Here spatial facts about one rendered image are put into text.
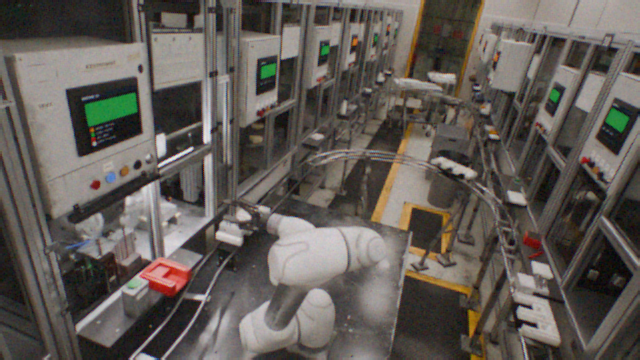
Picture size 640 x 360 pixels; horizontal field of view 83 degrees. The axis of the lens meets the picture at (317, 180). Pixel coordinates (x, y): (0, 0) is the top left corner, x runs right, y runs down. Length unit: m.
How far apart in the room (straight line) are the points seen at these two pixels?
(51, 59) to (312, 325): 1.21
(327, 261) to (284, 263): 0.11
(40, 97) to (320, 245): 0.81
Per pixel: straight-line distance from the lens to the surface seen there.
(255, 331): 1.48
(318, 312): 1.52
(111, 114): 1.31
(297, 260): 0.94
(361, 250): 0.99
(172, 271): 1.69
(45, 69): 1.19
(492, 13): 9.54
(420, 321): 2.95
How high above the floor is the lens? 2.03
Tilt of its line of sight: 26 degrees down
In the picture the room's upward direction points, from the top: 8 degrees clockwise
